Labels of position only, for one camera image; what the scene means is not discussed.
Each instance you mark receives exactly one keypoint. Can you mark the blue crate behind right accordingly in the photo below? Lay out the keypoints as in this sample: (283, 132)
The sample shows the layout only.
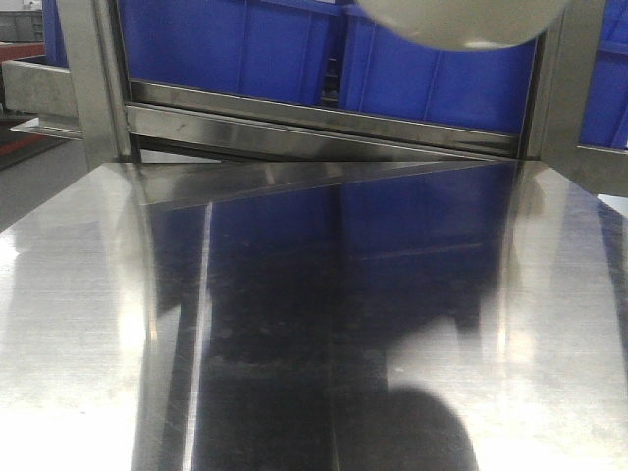
(386, 75)

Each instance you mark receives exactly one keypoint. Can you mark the blue crate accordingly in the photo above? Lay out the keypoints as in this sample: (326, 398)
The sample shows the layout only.
(267, 49)
(605, 118)
(386, 75)
(54, 44)

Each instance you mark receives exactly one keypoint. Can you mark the blue crate behind left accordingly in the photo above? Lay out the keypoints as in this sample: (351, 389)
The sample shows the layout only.
(267, 49)

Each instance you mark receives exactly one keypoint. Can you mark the blue crate far right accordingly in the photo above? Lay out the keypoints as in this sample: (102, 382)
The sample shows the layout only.
(605, 118)

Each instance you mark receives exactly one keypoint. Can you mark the blue crate far left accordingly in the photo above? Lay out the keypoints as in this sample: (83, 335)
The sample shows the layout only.
(54, 44)

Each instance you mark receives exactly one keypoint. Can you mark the stainless steel shelf frame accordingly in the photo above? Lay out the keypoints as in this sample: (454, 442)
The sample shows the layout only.
(96, 100)

